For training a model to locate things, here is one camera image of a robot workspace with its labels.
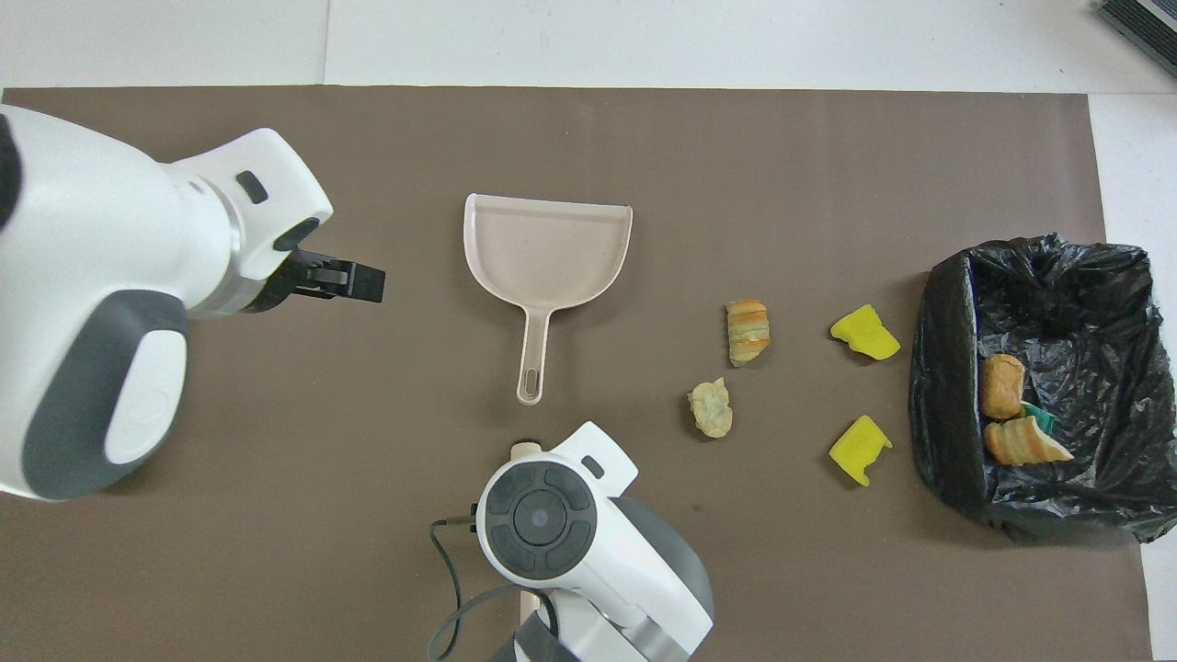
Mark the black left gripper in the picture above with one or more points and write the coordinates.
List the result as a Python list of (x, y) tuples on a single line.
[(280, 280)]

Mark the beige plastic dustpan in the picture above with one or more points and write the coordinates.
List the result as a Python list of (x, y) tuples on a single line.
[(547, 248)]

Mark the beige hand brush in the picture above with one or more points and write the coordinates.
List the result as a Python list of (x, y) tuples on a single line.
[(526, 450)]

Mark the pale dumpling shaped bread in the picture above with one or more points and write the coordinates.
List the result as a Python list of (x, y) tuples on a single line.
[(711, 409)]

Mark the striped croissant bread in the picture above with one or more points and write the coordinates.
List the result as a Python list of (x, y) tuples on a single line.
[(748, 333)]

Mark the yellow sponge piece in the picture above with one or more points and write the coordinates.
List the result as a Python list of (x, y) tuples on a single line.
[(860, 449), (866, 333)]

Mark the brown bread roll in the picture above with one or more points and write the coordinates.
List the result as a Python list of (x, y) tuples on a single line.
[(1002, 386)]

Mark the golden croissant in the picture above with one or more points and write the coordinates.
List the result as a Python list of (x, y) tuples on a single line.
[(1021, 443)]

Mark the yellow sponge green backing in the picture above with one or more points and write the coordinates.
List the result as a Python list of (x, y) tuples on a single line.
[(1039, 418)]

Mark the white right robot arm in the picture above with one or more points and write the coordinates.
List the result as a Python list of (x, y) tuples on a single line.
[(588, 552)]

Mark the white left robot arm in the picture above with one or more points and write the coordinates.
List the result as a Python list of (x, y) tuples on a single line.
[(92, 257)]

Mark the black bag lined bin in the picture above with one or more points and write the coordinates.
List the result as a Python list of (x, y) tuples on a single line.
[(1085, 322)]

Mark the brown table mat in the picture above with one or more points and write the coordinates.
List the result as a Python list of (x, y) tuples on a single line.
[(368, 552)]

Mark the grey ribbed panel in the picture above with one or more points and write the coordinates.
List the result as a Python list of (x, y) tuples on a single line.
[(1145, 28)]

